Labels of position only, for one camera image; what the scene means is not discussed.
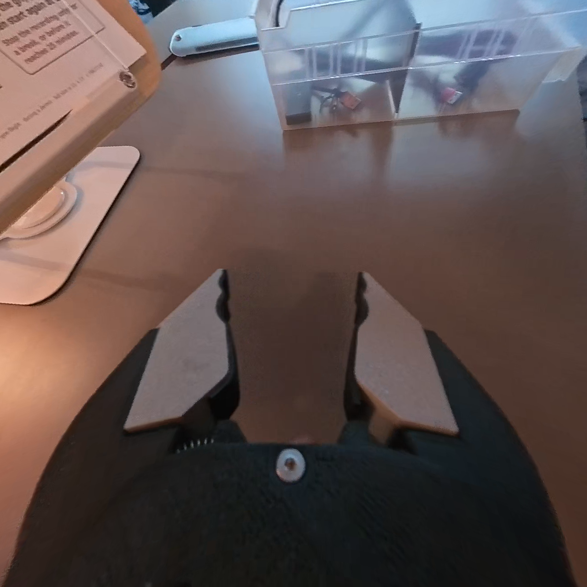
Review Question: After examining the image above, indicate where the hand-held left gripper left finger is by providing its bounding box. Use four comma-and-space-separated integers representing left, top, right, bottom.
123, 268, 241, 434

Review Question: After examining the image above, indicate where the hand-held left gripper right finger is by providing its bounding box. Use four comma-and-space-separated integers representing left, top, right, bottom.
343, 271, 460, 441

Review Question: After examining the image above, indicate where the clear plastic box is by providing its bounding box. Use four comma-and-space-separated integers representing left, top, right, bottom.
253, 0, 587, 132

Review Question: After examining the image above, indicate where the white stand base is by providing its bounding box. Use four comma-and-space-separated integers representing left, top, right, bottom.
0, 145, 142, 306

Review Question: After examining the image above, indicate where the white sheet holder bar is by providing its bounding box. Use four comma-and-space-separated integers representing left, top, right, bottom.
0, 68, 139, 231

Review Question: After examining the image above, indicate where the printed instruction sheet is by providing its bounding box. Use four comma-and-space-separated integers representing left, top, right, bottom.
0, 0, 148, 162

